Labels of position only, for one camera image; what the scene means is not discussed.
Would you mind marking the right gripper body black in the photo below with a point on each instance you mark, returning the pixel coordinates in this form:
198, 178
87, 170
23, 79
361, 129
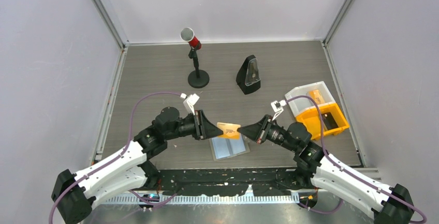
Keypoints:
275, 133

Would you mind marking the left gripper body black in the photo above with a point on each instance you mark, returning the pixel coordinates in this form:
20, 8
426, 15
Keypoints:
186, 127

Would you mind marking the gold credit card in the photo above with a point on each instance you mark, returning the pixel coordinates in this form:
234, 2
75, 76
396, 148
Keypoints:
230, 131

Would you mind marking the grey card holder wallet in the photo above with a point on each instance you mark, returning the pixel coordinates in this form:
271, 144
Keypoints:
224, 148

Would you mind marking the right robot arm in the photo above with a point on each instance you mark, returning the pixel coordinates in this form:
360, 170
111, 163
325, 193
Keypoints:
317, 168

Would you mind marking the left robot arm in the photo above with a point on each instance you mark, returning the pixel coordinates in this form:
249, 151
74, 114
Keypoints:
76, 195

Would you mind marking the black card in yellow bin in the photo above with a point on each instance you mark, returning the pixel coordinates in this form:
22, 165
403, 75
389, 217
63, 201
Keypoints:
329, 121

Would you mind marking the orange card in white bin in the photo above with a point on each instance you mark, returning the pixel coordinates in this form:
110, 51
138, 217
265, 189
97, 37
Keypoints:
316, 96

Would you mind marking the yellow plastic bin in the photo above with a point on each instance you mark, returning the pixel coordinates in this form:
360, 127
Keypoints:
312, 122

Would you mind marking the white plastic bin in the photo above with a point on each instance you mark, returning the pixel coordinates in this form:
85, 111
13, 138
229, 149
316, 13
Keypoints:
301, 104

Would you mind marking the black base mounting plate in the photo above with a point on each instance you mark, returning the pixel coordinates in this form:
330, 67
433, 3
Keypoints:
264, 182

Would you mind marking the red microphone on stand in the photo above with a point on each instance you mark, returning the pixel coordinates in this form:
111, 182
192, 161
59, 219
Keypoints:
197, 78

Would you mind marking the black metronome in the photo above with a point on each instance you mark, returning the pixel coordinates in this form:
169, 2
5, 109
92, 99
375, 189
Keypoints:
248, 79

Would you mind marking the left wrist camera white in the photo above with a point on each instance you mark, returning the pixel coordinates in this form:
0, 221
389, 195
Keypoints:
189, 101

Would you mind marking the aluminium rail frame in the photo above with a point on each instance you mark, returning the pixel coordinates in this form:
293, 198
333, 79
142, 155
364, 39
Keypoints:
245, 197

